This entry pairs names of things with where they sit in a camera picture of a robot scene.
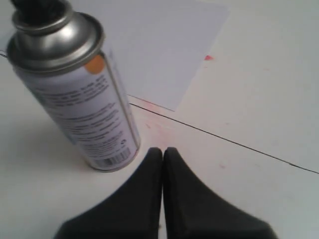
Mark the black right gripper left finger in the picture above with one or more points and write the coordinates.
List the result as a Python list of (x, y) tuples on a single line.
[(132, 212)]

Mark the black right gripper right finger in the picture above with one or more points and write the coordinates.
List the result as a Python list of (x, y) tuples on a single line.
[(193, 211)]

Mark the white spray paint can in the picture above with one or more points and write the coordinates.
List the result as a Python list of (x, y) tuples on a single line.
[(58, 54)]

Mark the white paper sheet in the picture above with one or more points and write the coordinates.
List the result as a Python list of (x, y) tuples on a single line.
[(157, 45)]

